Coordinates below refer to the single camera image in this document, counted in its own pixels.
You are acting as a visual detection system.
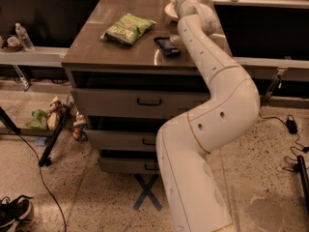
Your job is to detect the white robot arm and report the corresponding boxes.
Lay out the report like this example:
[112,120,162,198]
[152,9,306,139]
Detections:
[155,0,260,232]

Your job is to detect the white paper bowl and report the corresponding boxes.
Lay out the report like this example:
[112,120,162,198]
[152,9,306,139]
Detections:
[164,3,179,22]

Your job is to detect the small water bottle on shelf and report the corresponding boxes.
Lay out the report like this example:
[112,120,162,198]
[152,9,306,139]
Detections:
[15,23,35,51]

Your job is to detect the dark blue snack packet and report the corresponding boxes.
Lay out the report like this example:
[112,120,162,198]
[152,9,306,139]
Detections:
[154,37,181,56]

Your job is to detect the green chip bag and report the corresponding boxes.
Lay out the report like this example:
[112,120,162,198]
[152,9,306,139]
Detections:
[100,14,156,45]

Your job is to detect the grey three-drawer cabinet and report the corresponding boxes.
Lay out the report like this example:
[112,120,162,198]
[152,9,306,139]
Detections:
[63,0,210,162]

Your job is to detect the top grey drawer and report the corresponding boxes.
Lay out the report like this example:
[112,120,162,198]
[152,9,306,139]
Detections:
[71,88,210,119]

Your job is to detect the grey drawer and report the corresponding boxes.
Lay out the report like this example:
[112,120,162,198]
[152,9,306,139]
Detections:
[86,130,155,152]
[71,88,210,119]
[98,158,159,174]

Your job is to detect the middle grey drawer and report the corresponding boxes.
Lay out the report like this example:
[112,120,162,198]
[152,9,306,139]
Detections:
[86,130,155,152]

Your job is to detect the brown stuffed toy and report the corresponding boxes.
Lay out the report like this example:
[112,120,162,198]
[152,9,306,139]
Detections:
[46,96,64,131]

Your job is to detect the small figurine toy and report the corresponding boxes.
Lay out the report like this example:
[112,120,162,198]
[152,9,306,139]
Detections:
[72,113,88,141]

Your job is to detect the black power adapter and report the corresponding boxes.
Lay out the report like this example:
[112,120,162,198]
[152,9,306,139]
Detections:
[286,115,297,134]

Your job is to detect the round object on shelf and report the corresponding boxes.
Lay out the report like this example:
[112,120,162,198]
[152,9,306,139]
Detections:
[7,36,20,47]

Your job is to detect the bottom grey drawer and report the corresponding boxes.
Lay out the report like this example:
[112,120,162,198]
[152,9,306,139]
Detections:
[98,158,159,174]

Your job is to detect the green crumpled bag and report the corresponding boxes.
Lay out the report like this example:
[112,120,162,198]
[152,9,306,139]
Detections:
[26,109,47,130]

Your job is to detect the blue tape cross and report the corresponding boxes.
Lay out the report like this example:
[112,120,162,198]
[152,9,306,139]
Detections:
[132,174,162,212]

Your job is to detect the black stand right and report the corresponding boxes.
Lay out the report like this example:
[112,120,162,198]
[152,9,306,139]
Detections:
[296,155,309,214]

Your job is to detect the black tripod leg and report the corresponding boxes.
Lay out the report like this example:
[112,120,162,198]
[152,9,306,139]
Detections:
[39,107,70,167]

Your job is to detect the black sneaker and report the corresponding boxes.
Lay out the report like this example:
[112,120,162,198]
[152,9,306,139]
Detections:
[0,195,33,232]

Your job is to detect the black floor cable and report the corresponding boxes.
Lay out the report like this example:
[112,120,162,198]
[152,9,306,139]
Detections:
[13,130,68,232]

